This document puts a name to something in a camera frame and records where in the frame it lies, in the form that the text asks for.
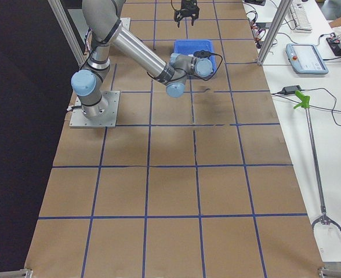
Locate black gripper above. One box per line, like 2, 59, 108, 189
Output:
173, 1, 199, 27

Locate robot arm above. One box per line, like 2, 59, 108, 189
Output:
71, 1, 213, 119
171, 0, 199, 27

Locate blue plastic tray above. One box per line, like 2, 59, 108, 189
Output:
172, 39, 219, 80

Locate white keyboard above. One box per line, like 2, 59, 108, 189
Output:
288, 0, 313, 33

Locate teach pendant tablet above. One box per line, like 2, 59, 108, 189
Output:
285, 43, 329, 75

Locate black power adapter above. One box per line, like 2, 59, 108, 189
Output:
279, 85, 302, 95

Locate brown paper table cover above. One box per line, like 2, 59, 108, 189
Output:
25, 1, 322, 277

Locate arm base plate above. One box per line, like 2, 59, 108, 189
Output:
70, 90, 120, 128
121, 17, 131, 30

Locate aluminium frame post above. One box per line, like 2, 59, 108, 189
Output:
256, 0, 292, 65

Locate green handled reacher grabber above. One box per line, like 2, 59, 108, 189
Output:
294, 90, 341, 234

